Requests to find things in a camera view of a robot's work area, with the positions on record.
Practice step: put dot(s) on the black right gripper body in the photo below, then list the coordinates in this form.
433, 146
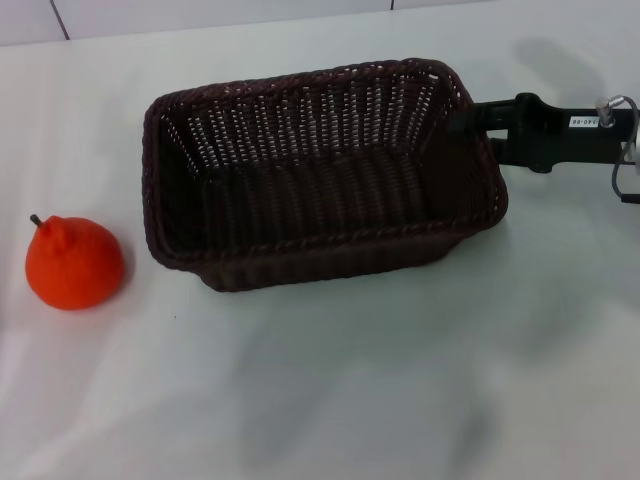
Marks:
560, 135

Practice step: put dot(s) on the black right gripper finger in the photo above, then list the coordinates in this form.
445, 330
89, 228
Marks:
501, 150
492, 116

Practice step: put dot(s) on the dark brown woven basket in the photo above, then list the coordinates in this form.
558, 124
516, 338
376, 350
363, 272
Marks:
320, 210

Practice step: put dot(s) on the orange toy fruit with stem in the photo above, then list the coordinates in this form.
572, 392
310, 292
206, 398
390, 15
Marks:
75, 267

